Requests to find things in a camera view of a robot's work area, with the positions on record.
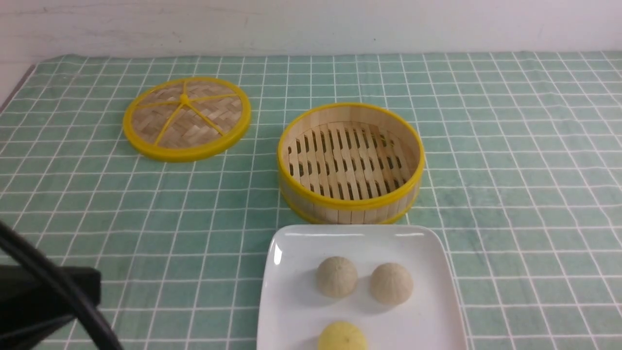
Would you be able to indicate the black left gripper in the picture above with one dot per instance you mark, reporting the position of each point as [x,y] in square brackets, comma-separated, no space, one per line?
[31,311]

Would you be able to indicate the white steamed bun front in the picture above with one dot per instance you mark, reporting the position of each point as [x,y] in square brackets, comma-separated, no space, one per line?
[336,277]

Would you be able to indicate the white steamed bun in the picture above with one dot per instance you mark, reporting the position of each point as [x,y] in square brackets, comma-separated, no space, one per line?
[391,284]
[336,277]

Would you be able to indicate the yellow steamed bun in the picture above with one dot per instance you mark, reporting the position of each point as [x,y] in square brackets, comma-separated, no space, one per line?
[342,335]

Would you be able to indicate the white square plate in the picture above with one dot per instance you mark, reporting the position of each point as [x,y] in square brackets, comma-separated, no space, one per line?
[293,313]

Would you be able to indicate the yellow-rimmed bamboo steamer lid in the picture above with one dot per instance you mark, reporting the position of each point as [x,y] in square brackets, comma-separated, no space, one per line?
[188,119]

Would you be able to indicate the yellow-rimmed bamboo steamer basket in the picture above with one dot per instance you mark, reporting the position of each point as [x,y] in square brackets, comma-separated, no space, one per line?
[350,163]

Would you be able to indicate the green checkered tablecloth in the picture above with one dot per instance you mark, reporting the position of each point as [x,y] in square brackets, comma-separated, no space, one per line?
[522,186]

